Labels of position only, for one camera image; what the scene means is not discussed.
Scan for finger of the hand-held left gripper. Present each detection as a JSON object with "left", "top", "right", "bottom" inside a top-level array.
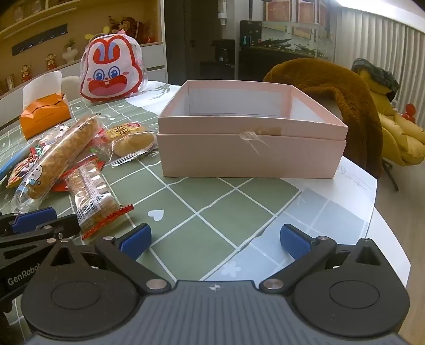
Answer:
[
  {"left": 0, "top": 214, "right": 81, "bottom": 269},
  {"left": 0, "top": 207, "right": 58, "bottom": 234}
]

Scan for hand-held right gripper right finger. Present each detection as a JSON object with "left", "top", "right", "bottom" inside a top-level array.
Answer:
[{"left": 259, "top": 224, "right": 382, "bottom": 294}]

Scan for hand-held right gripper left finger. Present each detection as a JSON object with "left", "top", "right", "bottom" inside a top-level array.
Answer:
[{"left": 43, "top": 223, "right": 173, "bottom": 296}]

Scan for clear wafer packet red ends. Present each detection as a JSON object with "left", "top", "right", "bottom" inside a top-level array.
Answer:
[{"left": 65, "top": 157, "right": 134, "bottom": 241}]

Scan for red cartoon snack packet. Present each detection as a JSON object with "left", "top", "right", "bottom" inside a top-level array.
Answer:
[{"left": 7, "top": 146, "right": 47, "bottom": 189}]

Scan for blue snack packet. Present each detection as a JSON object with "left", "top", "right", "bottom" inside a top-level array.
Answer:
[{"left": 0, "top": 146, "right": 30, "bottom": 180}]

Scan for long bread packet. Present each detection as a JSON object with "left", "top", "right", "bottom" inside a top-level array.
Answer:
[{"left": 11, "top": 116, "right": 103, "bottom": 213}]

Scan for round bread packet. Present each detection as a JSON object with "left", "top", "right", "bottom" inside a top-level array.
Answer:
[{"left": 104, "top": 121, "right": 158, "bottom": 166}]

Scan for pink cardboard box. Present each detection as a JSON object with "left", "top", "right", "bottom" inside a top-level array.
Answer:
[{"left": 158, "top": 80, "right": 347, "bottom": 180}]

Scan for green checked tablecloth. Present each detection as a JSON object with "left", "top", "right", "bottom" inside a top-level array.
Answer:
[{"left": 0, "top": 80, "right": 379, "bottom": 345}]

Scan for orange tissue box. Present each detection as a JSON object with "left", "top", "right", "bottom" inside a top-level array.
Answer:
[{"left": 19, "top": 93, "right": 72, "bottom": 140}]

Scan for white tissue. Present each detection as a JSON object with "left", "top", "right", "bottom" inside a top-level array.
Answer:
[{"left": 23, "top": 71, "right": 63, "bottom": 110}]

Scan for white chair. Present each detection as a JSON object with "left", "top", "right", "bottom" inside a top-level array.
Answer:
[{"left": 61, "top": 76, "right": 82, "bottom": 98}]

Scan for yellow lounge chair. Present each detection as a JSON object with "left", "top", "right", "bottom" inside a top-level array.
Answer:
[{"left": 368, "top": 89, "right": 425, "bottom": 191}]

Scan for brown furry blanket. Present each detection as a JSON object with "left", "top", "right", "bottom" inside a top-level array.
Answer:
[{"left": 263, "top": 58, "right": 384, "bottom": 180}]

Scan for rabbit-shaped white red bag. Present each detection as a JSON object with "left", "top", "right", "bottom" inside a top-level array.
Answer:
[{"left": 79, "top": 33, "right": 148, "bottom": 103}]

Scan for white vase with plant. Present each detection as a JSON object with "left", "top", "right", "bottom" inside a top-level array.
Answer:
[{"left": 63, "top": 39, "right": 78, "bottom": 64}]

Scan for red balloon toy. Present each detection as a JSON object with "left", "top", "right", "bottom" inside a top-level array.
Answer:
[{"left": 400, "top": 103, "right": 417, "bottom": 122}]

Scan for black tank cabinet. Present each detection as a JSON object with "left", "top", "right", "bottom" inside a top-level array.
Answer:
[{"left": 239, "top": 46, "right": 333, "bottom": 80}]

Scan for black shelf panel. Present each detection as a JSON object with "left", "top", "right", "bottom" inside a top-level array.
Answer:
[{"left": 11, "top": 23, "right": 69, "bottom": 57}]

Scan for dark cloth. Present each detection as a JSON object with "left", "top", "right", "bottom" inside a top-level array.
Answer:
[{"left": 351, "top": 58, "right": 401, "bottom": 103}]

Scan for black water dispenser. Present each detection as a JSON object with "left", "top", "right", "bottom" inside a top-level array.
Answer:
[{"left": 199, "top": 39, "right": 236, "bottom": 80}]

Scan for brown plush toy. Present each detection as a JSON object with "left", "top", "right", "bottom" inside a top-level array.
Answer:
[{"left": 108, "top": 16, "right": 150, "bottom": 44}]

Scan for grey curtain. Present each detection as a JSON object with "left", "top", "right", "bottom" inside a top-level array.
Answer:
[{"left": 334, "top": 7, "right": 425, "bottom": 110}]

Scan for wooden wall shelf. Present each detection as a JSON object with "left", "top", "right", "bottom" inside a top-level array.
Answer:
[{"left": 0, "top": 0, "right": 167, "bottom": 97}]

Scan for white wall dispenser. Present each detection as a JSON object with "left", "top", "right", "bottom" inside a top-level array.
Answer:
[{"left": 216, "top": 0, "right": 230, "bottom": 25}]

